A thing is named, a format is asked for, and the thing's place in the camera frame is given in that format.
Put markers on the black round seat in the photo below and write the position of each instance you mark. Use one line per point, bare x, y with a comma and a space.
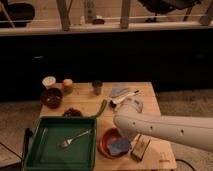
20, 13

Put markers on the wooden table leg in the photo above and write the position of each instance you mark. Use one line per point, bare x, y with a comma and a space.
64, 15
125, 12

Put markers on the blue sponge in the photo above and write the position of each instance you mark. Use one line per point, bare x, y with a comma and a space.
118, 146

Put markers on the small dark red dish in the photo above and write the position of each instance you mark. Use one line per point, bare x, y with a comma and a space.
98, 21

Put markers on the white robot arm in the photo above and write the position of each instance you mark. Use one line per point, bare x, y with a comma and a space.
195, 132

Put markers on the wooden table leg right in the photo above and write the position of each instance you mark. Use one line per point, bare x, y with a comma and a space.
125, 12

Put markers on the silver fork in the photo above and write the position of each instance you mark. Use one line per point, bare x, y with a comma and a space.
67, 142

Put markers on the white tube with black cap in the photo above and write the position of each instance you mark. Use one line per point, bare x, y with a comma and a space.
117, 97

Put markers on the wooden table leg left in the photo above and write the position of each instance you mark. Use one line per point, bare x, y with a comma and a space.
64, 15

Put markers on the dark red berry cluster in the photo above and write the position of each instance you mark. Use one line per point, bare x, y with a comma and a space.
72, 112

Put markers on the orange topped jar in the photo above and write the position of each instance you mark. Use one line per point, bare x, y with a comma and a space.
67, 85

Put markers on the dark maroon bowl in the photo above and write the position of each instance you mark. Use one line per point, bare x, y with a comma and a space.
51, 98

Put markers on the grey folded cloth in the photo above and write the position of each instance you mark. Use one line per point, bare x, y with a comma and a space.
117, 91

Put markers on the small dark metal cup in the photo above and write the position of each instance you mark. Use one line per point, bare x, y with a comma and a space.
97, 87

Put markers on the red orange bowl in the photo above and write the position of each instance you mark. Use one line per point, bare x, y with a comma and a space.
109, 135

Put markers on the black office chair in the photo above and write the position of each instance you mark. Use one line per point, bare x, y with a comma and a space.
165, 6

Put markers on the green pepper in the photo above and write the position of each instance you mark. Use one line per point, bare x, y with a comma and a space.
101, 109

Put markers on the white lidded cup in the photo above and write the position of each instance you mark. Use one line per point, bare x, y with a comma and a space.
49, 82

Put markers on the black brown box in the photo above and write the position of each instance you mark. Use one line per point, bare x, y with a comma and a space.
140, 148

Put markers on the green plastic tray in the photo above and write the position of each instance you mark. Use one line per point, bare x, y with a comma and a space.
45, 154

